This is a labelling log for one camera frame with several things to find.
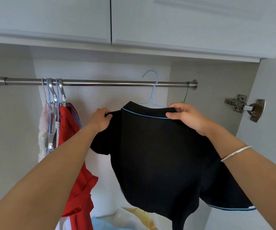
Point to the person's left forearm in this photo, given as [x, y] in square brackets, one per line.
[44, 179]

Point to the pink and white fluffy garment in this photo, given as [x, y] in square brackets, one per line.
[42, 131]

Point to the person's right thumb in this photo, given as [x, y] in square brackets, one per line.
[174, 115]

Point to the blue plastic hanger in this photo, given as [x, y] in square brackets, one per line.
[49, 110]

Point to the person's left hand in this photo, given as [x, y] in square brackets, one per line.
[98, 122]

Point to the red garment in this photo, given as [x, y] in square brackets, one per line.
[80, 194]

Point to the silver metal closet rod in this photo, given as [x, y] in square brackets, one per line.
[99, 82]

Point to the white and yellow plastic bag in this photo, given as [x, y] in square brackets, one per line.
[138, 219]

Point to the blue plastic bag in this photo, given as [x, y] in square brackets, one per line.
[106, 225]

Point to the black shirt with blue trim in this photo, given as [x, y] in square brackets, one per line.
[159, 160]

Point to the silver metal hanger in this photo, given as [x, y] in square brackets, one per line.
[54, 93]
[62, 93]

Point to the pale blue garment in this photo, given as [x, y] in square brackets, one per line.
[76, 116]

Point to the white wardrobe door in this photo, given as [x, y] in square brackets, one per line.
[270, 122]

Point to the white upper cabinet door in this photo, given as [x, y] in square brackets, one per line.
[195, 21]
[46, 16]

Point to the person's right hand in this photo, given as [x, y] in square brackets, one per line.
[193, 119]

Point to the person's left thumb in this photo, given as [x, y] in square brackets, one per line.
[109, 118]

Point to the metal cabinet door hinge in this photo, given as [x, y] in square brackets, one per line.
[244, 107]

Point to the person's right forearm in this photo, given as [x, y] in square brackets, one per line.
[250, 172]

